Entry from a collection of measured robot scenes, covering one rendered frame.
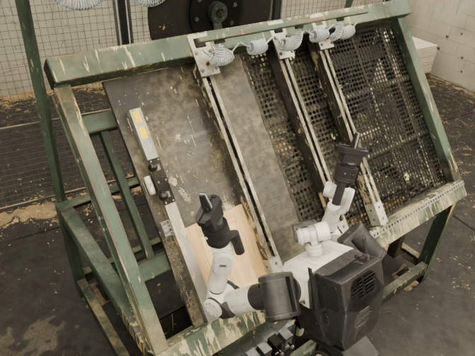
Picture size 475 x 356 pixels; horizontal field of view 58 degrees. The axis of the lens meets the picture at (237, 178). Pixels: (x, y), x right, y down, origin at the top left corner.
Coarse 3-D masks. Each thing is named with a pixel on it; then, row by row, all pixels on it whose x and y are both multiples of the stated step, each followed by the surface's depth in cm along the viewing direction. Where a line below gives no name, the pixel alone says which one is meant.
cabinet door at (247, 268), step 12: (240, 204) 198; (228, 216) 194; (240, 216) 197; (192, 228) 184; (240, 228) 196; (192, 240) 184; (204, 240) 187; (252, 240) 198; (204, 252) 185; (252, 252) 197; (204, 264) 185; (240, 264) 193; (252, 264) 196; (204, 276) 184; (228, 276) 190; (240, 276) 193; (252, 276) 196
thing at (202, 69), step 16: (192, 48) 187; (208, 48) 191; (224, 48) 180; (208, 64) 188; (208, 80) 195; (208, 96) 192; (208, 112) 197; (224, 112) 194; (224, 128) 193; (224, 144) 194; (224, 160) 199; (240, 160) 195; (240, 176) 194; (240, 192) 196; (256, 208) 197; (256, 224) 194; (272, 240) 197; (272, 256) 198; (272, 272) 195
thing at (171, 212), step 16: (128, 112) 178; (144, 144) 177; (144, 160) 180; (176, 208) 180; (176, 224) 179; (176, 240) 179; (192, 256) 180; (192, 272) 179; (192, 288) 182; (208, 320) 179
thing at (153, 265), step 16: (368, 48) 265; (304, 64) 237; (96, 128) 176; (112, 128) 180; (112, 144) 180; (112, 160) 179; (384, 160) 257; (128, 192) 180; (128, 208) 180; (144, 240) 181; (144, 256) 183; (160, 256) 181; (144, 272) 177; (160, 272) 180
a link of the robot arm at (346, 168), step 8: (344, 144) 172; (344, 152) 167; (352, 152) 168; (360, 152) 168; (344, 160) 169; (352, 160) 169; (360, 160) 169; (336, 168) 172; (344, 168) 169; (352, 168) 170; (344, 176) 170; (352, 176) 170
